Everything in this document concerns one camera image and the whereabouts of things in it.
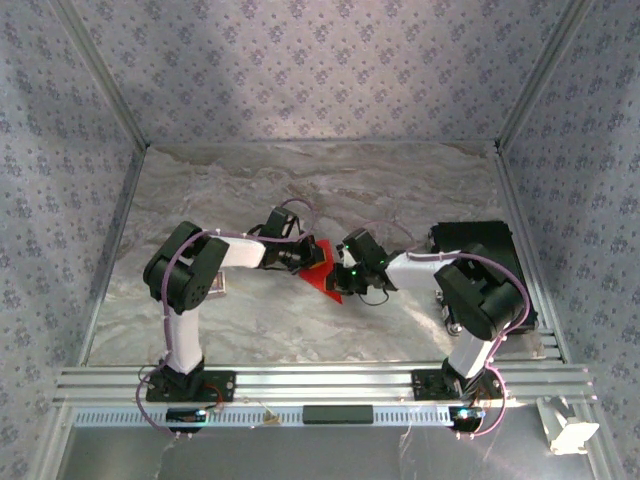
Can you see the red square paper sheet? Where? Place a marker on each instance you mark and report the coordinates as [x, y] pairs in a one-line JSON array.
[[315, 277]]

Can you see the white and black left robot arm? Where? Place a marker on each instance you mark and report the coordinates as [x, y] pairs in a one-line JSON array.
[[245, 252]]

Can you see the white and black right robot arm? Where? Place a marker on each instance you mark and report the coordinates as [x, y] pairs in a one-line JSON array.
[[410, 270]]

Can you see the small blue yellow card box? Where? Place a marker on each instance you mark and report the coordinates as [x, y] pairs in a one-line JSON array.
[[220, 284]]

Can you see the black flat case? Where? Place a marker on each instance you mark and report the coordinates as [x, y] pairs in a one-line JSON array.
[[480, 235]]

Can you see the aluminium table side bar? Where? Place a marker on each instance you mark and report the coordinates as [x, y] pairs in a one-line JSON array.
[[512, 200], [116, 250]]

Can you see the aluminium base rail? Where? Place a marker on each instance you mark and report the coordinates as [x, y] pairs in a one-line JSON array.
[[325, 385]]

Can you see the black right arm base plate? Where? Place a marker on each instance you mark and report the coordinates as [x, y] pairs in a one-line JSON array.
[[425, 387]]

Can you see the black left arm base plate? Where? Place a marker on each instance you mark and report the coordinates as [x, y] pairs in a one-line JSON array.
[[225, 387]]

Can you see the aluminium frame post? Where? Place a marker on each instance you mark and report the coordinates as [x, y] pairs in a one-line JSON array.
[[544, 70], [104, 70]]

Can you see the white plastic bracket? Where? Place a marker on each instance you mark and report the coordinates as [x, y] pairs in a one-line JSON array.
[[570, 432]]

